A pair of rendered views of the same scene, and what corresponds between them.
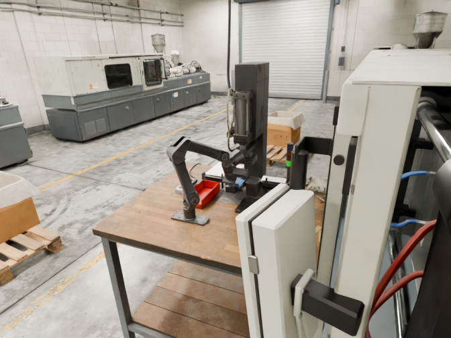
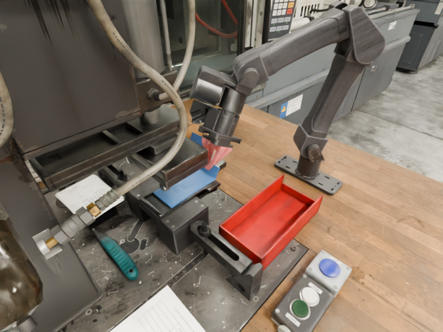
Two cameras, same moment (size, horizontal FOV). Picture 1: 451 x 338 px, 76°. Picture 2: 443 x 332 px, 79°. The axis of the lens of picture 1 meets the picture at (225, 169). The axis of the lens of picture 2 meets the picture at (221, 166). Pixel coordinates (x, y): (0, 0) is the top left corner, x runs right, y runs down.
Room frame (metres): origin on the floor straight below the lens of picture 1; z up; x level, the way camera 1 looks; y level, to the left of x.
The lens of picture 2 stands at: (1.99, 0.18, 1.43)
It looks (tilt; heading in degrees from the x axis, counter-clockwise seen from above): 38 degrees down; 202
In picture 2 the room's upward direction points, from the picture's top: straight up
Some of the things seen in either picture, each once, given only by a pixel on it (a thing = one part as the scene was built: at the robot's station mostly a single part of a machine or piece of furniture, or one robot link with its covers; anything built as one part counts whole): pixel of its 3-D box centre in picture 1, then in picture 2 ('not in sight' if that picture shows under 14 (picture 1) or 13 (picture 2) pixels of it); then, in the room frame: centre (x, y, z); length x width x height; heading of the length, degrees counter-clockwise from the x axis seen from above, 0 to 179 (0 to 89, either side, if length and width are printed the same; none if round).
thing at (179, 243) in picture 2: (243, 186); (166, 209); (1.62, -0.11, 0.94); 0.20 x 0.10 x 0.07; 67
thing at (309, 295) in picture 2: not in sight; (308, 297); (1.70, 0.25, 0.93); 0.03 x 0.03 x 0.02
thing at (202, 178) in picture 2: (237, 180); (187, 180); (1.57, -0.07, 1.00); 0.15 x 0.07 x 0.03; 158
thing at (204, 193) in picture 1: (202, 193); (272, 217); (1.54, 0.14, 0.93); 0.25 x 0.12 x 0.06; 157
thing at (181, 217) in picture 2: (243, 179); (163, 196); (1.62, -0.11, 0.98); 0.20 x 0.10 x 0.01; 67
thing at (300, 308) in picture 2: not in sight; (299, 309); (1.73, 0.23, 0.93); 0.03 x 0.03 x 0.02
